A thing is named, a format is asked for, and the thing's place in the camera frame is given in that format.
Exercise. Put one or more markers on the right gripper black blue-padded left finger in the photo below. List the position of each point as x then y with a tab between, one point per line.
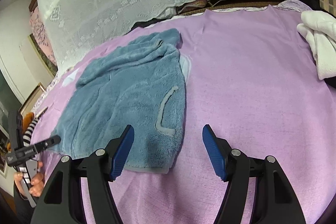
80	187

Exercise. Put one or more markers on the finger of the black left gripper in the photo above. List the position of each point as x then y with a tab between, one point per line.
47	143

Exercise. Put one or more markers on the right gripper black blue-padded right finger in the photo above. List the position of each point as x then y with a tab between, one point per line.
274	199

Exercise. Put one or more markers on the blue fleece garment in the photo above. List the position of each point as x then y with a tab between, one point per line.
140	84

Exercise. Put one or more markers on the person's left hand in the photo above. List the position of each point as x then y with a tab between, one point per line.
37	185

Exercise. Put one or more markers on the pink patterned cloth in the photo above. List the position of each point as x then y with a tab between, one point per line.
40	35

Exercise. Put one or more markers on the white folded cloth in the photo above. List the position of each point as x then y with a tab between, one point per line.
318	29

